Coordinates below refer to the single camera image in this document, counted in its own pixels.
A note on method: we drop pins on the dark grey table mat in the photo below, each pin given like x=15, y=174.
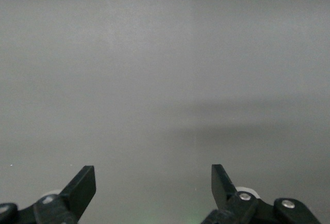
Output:
x=165, y=79

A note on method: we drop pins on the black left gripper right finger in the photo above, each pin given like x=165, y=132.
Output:
x=221, y=188

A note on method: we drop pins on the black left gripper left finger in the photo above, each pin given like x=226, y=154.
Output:
x=80, y=190

